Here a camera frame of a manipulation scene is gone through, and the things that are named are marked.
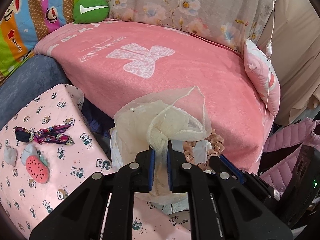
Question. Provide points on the watermelon slice hair clip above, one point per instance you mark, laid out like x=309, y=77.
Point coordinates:
x=36, y=170

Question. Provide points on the colourful striped monkey print quilt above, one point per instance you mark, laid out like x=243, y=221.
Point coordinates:
x=37, y=10

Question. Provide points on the cream organza mesh bag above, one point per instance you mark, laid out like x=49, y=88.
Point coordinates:
x=162, y=127

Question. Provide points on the floral beige cushion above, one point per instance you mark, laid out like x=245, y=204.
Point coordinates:
x=187, y=5

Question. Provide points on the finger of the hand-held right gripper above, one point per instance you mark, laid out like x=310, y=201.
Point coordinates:
x=232, y=168

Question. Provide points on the small pink pillow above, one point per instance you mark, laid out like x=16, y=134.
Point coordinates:
x=262, y=80

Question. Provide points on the dark blue cloth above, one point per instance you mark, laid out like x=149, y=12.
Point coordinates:
x=97, y=120

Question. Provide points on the pink bow print blanket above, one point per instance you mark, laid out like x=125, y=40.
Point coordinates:
x=175, y=80

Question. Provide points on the beige cloth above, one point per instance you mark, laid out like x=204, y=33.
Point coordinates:
x=295, y=55

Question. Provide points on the blue sofa cushion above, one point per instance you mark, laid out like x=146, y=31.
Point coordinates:
x=37, y=75

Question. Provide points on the green round cushion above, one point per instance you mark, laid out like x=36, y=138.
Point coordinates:
x=90, y=10

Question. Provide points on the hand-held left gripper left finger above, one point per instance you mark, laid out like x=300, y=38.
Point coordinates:
x=152, y=170

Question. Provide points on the trash bin with white bag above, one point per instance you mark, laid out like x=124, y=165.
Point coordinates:
x=117, y=155

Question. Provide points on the pink quilted bag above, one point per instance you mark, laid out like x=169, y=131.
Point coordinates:
x=282, y=140

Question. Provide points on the pink printed scrunchie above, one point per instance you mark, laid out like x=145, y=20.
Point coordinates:
x=215, y=140

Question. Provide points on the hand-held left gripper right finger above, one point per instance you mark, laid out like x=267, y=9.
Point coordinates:
x=169, y=170

